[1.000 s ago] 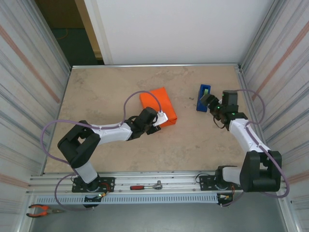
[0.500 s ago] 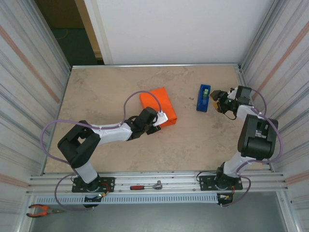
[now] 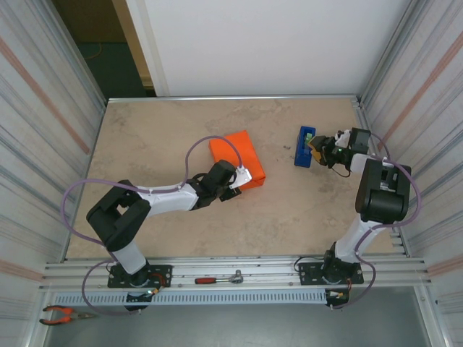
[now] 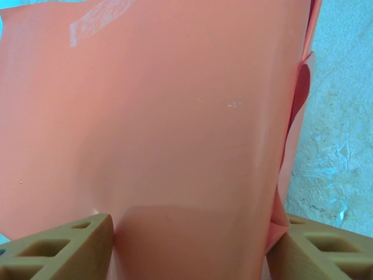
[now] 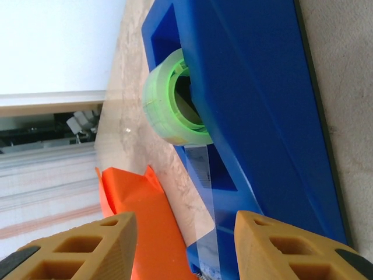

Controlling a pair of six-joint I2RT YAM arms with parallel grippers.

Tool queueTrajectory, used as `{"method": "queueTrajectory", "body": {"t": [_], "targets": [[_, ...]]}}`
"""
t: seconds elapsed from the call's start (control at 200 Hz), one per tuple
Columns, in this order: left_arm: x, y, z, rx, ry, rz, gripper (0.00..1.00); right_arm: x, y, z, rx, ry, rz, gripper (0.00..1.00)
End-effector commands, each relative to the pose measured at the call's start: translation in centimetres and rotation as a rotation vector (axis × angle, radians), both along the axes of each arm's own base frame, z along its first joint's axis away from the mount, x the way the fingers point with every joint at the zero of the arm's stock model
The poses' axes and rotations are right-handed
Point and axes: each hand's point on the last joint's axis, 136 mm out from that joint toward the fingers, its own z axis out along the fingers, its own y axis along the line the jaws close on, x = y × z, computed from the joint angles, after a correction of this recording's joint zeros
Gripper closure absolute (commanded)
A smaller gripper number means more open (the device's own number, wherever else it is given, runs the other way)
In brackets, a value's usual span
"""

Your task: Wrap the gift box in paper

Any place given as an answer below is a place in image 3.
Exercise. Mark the green clear tape roll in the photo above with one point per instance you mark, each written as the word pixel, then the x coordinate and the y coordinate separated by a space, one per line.
pixel 307 138

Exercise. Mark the orange wrapping paper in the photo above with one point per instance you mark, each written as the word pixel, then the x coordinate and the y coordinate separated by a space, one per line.
pixel 237 155

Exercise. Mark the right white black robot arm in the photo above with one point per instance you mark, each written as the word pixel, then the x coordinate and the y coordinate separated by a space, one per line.
pixel 352 238

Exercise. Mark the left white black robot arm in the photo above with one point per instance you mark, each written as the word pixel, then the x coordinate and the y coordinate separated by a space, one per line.
pixel 170 199

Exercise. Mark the blue tape dispenser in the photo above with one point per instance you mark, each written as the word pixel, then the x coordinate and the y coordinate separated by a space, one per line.
pixel 301 157

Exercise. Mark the yellow power connector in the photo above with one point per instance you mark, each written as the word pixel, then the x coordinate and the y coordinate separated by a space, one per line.
pixel 340 295
pixel 153 290

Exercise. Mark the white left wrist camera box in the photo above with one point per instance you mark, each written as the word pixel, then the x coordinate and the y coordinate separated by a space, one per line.
pixel 243 177

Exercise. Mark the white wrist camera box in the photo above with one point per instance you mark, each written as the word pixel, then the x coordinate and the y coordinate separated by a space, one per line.
pixel 243 177
pixel 343 136

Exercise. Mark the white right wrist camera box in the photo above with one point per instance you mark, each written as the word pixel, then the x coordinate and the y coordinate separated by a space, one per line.
pixel 343 136

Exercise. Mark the aluminium table edge rail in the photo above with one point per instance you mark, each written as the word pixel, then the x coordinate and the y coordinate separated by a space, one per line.
pixel 231 98

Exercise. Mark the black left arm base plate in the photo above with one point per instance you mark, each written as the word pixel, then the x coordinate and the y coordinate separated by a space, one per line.
pixel 162 270

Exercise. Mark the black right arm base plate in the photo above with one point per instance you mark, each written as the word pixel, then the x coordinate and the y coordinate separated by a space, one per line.
pixel 309 271

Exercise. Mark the beige wooden door frame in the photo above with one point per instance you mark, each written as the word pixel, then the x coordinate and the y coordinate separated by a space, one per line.
pixel 134 43

